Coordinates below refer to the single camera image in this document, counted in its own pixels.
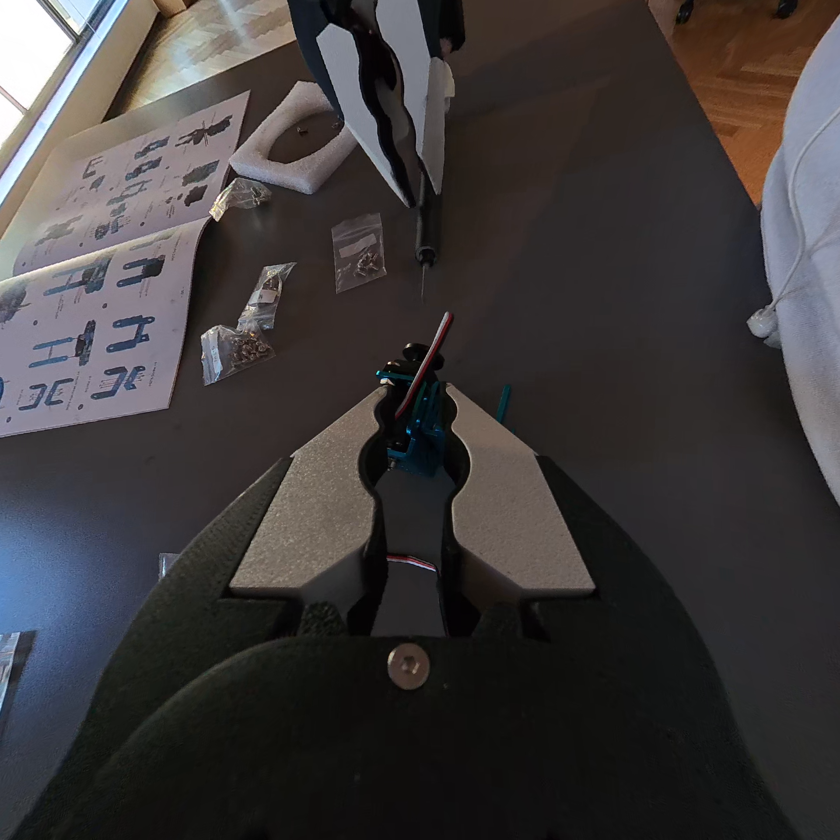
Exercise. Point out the servo with blue bracket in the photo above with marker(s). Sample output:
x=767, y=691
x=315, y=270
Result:
x=420, y=439

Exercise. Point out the black office chair base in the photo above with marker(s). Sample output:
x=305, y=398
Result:
x=686, y=10

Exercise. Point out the white foam piece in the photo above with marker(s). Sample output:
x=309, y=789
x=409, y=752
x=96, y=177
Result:
x=262, y=157

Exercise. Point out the person's right hand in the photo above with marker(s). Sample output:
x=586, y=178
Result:
x=447, y=46

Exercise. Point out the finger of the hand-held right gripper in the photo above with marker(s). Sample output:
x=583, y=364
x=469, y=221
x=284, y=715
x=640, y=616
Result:
x=348, y=85
x=420, y=79

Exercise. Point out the instruction booklet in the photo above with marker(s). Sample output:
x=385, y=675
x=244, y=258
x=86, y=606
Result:
x=98, y=295

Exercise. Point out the clear plastic screw bag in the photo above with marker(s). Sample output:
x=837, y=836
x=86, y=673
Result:
x=266, y=295
x=13, y=669
x=167, y=564
x=358, y=253
x=239, y=197

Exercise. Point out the clear bag of metal nuts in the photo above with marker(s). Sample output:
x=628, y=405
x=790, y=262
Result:
x=236, y=354

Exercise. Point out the large window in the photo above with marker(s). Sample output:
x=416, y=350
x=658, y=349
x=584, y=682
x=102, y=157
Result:
x=26, y=52

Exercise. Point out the black screwdriver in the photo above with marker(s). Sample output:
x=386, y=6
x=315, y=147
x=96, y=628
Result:
x=428, y=223

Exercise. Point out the cardboard box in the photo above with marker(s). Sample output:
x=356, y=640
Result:
x=177, y=6

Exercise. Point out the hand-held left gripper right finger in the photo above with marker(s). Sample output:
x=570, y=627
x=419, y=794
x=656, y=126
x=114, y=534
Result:
x=525, y=525

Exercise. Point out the person's white top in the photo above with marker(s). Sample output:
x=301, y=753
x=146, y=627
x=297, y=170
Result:
x=807, y=262

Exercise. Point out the dark grey desk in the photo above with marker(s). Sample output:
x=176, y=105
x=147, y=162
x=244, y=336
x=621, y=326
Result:
x=590, y=328

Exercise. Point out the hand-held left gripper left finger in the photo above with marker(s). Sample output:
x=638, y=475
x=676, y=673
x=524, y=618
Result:
x=308, y=525

